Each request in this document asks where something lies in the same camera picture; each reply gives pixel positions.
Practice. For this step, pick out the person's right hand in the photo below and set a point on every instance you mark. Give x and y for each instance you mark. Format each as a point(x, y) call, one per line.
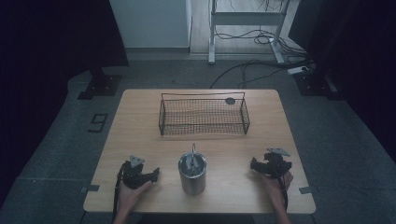
point(275, 188)

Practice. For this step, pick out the white metal desk frame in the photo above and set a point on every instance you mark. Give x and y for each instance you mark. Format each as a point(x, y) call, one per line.
point(246, 18)

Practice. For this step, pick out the dark curtain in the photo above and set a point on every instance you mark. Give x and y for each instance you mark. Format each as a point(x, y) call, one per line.
point(46, 46)
point(358, 46)

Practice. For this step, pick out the grey tape piece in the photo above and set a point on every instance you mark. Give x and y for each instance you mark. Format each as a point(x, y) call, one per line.
point(305, 190)
point(91, 188)

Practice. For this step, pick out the person's left hand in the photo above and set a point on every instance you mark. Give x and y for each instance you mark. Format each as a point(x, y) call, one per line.
point(130, 196)

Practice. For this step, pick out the black stand base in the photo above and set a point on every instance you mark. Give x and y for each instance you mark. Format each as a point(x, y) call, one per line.
point(101, 85)
point(314, 84)

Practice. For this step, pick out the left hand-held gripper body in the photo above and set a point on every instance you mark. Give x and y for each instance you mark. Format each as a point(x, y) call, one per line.
point(134, 175)

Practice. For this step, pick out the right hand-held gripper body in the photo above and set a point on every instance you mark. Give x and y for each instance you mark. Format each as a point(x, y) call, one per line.
point(275, 165)

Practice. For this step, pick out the stainless steel cup with lid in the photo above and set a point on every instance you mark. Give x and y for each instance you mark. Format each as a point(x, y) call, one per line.
point(192, 174)

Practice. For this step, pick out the white power strip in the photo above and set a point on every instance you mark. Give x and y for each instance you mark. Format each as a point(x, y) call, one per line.
point(297, 70)

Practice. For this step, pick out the round dark table grommet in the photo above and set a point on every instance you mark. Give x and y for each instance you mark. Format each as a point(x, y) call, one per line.
point(230, 100)

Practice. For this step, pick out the white cabinet panel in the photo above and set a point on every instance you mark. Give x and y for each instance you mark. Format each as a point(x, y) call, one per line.
point(151, 23)

